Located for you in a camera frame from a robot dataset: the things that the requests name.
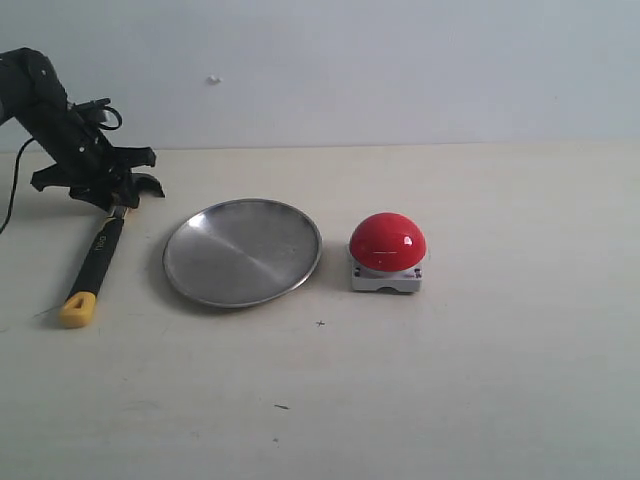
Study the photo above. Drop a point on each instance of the yellow black claw hammer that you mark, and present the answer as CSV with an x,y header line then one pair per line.
x,y
79,307

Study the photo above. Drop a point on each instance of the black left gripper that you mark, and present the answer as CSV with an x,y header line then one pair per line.
x,y
85,162

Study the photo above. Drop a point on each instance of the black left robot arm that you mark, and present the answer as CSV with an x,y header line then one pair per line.
x,y
28,77

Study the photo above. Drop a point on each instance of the round metal plate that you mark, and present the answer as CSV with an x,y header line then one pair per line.
x,y
242,253

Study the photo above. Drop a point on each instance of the red dome push button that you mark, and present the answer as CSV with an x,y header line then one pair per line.
x,y
387,251

